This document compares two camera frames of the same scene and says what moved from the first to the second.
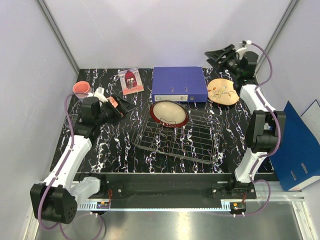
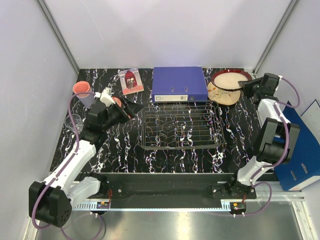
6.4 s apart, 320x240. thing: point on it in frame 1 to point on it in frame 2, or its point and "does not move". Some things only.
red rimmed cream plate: [170, 113] to [228, 79]
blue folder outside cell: [298, 159] does not move
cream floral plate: [220, 91] does not move
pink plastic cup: [81, 86] does not move
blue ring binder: [184, 84] does not move
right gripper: [228, 52] to [246, 85]
